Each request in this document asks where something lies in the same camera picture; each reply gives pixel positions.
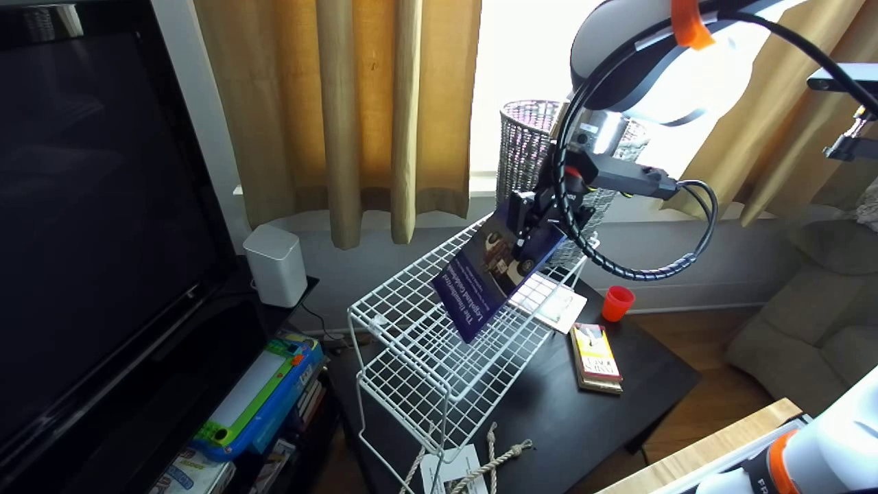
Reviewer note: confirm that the white paper card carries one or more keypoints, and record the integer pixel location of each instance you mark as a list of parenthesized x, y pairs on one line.
[(448, 470)]

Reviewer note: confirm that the yellow and brown cover book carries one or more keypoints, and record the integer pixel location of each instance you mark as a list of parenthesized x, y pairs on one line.
[(596, 357)]

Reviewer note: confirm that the light wooden board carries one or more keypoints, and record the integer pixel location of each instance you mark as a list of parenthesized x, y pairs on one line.
[(695, 453)]

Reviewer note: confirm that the black television stand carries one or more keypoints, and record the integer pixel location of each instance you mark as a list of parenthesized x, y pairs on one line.
[(138, 429)]

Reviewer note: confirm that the large black television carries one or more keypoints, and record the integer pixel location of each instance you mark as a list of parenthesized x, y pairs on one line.
[(91, 210)]

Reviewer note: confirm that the white cube speaker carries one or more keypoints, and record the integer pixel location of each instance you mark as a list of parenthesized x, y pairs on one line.
[(276, 264)]

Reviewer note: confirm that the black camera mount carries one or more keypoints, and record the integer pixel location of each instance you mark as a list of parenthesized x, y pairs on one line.
[(846, 99)]

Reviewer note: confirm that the grey upholstered armchair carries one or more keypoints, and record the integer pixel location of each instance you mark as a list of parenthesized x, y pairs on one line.
[(814, 320)]

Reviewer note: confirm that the gold window curtain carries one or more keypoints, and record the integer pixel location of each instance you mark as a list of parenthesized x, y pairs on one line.
[(340, 99), (779, 139)]

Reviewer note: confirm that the grey woven wicker basket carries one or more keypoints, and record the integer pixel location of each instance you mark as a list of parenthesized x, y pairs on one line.
[(525, 146)]

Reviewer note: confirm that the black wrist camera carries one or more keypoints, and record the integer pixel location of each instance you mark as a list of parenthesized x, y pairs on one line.
[(635, 180)]

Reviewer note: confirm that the red plastic cup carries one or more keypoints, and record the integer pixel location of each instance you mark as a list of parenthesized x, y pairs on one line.
[(618, 304)]

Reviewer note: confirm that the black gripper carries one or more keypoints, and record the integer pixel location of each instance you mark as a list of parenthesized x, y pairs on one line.
[(567, 197)]

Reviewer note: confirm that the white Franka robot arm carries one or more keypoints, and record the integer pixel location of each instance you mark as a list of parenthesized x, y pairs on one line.
[(641, 36)]

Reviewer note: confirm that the book with colourful picture cover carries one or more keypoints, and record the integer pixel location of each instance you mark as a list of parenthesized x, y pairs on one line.
[(552, 304)]

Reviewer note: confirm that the green and blue toy box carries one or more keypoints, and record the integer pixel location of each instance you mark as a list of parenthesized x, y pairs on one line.
[(261, 394)]

